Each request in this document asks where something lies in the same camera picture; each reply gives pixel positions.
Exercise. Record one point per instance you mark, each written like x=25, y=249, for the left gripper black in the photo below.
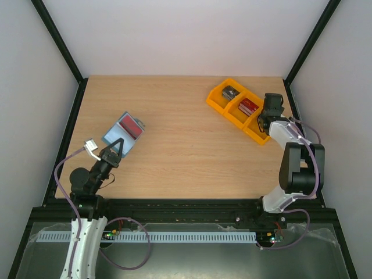
x=107, y=154

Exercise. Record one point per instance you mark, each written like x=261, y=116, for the blue leather card holder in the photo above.
x=116, y=132

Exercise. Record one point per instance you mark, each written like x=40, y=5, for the red credit card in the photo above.
x=131, y=126

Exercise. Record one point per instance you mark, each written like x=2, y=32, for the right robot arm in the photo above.
x=301, y=174

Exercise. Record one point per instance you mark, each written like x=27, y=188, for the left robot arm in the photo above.
x=88, y=220

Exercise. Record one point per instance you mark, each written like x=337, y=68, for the black card stack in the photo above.
x=230, y=93

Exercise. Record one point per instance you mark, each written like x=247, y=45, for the red card stack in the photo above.
x=248, y=107

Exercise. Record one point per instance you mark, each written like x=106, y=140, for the yellow three-compartment bin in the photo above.
x=229, y=109

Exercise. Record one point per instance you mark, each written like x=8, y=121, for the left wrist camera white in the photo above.
x=90, y=146

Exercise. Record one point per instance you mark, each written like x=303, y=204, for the light blue cable duct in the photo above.
x=234, y=237

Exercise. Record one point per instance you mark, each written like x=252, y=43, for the black aluminium frame rail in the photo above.
x=239, y=213

